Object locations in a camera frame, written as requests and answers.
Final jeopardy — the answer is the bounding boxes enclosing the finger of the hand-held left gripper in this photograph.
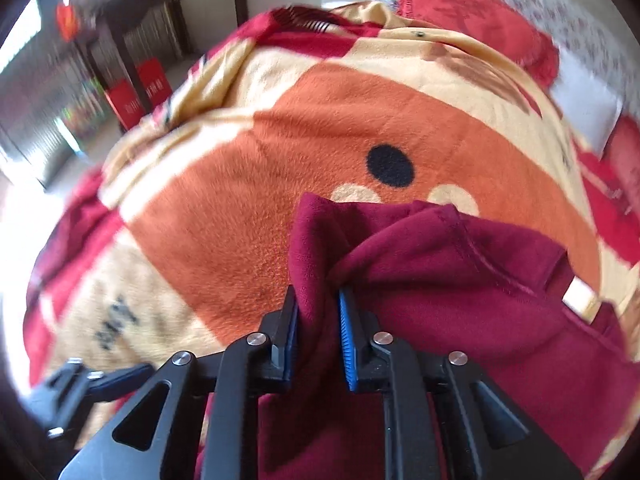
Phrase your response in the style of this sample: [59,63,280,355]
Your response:
[85,363,154,403]
[42,357,90,397]

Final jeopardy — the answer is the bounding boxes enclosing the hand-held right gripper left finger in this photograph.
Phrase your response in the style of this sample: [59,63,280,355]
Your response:
[57,285,301,480]

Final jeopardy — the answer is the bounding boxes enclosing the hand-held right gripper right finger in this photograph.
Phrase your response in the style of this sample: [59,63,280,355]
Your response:
[337,287,584,480]

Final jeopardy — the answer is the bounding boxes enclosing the maroon fleece sweater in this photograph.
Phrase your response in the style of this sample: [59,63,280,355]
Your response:
[197,192,637,480]

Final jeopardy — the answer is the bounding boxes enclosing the red orange printed blanket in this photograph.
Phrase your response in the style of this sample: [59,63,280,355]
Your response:
[25,2,640,480]

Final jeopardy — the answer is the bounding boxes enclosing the colourful boxes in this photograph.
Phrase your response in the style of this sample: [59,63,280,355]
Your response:
[64,76,109,142]

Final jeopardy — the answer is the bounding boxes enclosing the red heart-shaped pillow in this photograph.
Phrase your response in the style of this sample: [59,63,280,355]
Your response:
[606,114,640,188]
[397,0,561,87]

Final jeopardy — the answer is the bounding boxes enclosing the white pillow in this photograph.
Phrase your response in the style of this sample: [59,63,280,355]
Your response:
[549,46,624,157]

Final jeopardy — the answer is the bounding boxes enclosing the small red packet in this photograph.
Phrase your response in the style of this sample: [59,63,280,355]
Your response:
[55,2,84,42]

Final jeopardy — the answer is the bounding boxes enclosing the dark wooden table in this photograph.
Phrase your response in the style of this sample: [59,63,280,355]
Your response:
[70,0,249,133]

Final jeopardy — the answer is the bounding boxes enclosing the floral pillow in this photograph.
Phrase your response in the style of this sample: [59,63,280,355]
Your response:
[374,0,640,117]

